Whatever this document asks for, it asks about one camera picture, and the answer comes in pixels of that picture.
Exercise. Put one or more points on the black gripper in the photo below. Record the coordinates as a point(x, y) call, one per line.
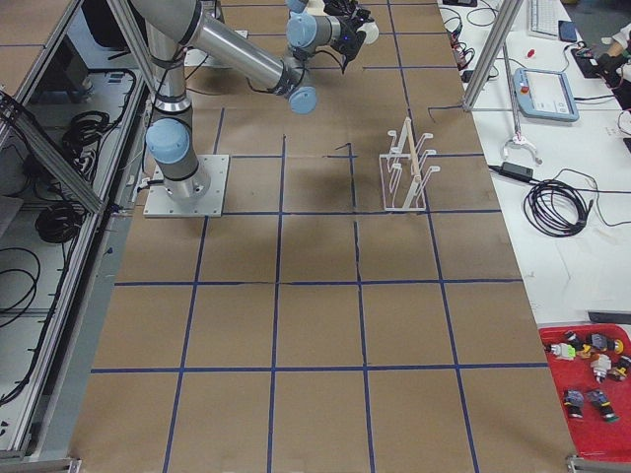
point(346, 33)

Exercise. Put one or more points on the white plastic cup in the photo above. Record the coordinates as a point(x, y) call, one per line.
point(371, 32)

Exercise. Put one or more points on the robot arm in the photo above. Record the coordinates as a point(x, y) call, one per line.
point(273, 112)

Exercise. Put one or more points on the metal reach grabber tool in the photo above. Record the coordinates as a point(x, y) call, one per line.
point(518, 140)

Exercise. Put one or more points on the white keyboard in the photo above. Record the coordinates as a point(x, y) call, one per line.
point(542, 18)

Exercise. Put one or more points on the black power adapter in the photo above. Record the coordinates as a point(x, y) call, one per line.
point(516, 172)

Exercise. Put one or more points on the teach pendant tablet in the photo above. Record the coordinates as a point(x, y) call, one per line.
point(545, 94)

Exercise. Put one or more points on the seated person white shirt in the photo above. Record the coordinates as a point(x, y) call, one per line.
point(614, 65)

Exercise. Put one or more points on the red parts tray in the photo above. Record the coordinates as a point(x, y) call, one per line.
point(590, 365)

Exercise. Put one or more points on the white wire cup rack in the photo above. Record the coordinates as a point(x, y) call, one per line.
point(403, 170)

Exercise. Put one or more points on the aluminium frame post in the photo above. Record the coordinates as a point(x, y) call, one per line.
point(496, 38)

